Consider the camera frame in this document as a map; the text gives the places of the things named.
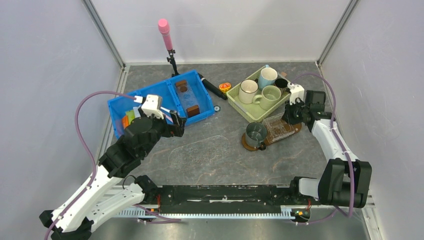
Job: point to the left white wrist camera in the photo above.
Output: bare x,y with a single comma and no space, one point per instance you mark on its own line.
152,106

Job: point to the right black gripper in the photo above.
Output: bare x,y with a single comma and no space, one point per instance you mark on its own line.
287,116

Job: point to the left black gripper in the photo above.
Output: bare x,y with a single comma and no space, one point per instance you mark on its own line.
175,130

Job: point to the green toothpaste tube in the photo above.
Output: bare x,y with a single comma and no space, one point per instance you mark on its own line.
130,116

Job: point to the orange toothpaste tube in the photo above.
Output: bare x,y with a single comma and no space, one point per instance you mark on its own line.
125,121

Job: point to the brown oval wooden tray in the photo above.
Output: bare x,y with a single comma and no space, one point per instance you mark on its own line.
253,149

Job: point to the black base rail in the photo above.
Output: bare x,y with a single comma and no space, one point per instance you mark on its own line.
225,202

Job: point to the light blue mug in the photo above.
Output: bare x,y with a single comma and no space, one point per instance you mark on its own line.
267,77

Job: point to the dark grey mug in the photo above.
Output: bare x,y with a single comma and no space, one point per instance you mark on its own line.
255,135

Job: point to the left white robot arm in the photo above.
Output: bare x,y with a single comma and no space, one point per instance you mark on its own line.
83,213

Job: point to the pink microphone on stand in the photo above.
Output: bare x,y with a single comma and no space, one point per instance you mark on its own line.
164,29

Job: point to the white toothbrush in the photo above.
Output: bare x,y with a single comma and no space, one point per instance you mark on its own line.
166,109

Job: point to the light green mug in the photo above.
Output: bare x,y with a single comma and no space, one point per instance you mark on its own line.
268,97

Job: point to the black mug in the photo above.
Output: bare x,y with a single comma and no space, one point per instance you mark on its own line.
282,84

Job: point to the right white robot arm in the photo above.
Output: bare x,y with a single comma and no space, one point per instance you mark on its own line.
345,180

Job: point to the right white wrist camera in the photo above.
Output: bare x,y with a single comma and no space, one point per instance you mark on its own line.
296,93

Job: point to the clear plastic toothbrush holder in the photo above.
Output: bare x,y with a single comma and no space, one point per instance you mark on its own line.
277,129

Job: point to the green plastic basket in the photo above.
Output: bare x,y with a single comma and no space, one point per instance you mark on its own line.
253,112

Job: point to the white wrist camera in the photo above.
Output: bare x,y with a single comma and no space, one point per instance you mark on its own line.
296,93
152,106

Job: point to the black cylinder marker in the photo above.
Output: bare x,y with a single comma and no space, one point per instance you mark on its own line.
209,86

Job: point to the white mug brown rim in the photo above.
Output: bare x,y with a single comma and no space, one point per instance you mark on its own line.
247,91

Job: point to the orange yellow toy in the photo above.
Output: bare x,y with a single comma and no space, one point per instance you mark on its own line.
225,87

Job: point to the white toothpaste tube red cap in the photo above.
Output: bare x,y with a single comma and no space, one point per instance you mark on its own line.
136,111

